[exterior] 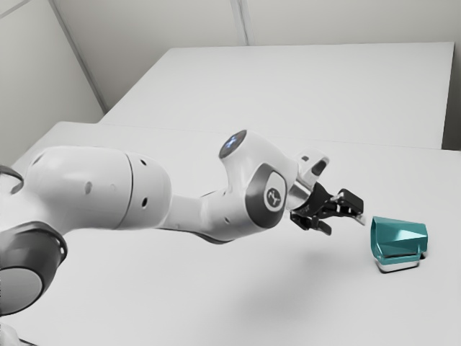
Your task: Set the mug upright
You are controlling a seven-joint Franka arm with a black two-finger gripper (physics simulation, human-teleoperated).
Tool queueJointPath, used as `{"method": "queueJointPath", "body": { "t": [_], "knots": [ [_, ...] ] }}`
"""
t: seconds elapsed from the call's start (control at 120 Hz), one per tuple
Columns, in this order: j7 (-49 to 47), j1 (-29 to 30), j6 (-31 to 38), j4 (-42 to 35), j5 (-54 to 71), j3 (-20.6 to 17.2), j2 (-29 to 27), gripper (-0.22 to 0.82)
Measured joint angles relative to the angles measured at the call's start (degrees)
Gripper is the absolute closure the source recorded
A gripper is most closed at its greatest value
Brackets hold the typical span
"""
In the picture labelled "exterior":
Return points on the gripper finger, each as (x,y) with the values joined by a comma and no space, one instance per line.
(351,200)
(321,225)

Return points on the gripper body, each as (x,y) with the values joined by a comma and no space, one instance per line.
(312,209)

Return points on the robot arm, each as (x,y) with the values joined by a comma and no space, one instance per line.
(108,194)

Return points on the teal faceted mug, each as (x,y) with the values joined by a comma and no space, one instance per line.
(398,245)

